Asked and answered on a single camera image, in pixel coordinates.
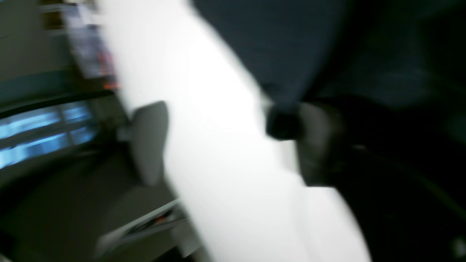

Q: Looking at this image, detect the black T-shirt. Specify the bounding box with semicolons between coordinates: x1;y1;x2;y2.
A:
191;0;466;146

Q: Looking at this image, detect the white flat tray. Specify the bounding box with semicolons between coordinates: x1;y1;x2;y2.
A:
95;198;188;257

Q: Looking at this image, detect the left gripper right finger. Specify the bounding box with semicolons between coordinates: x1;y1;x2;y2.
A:
266;102;345;186

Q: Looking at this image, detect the orange clear screw box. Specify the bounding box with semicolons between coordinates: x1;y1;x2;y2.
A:
60;0;119;91

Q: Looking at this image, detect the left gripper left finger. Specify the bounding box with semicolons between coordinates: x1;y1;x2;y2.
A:
116;101;169;186

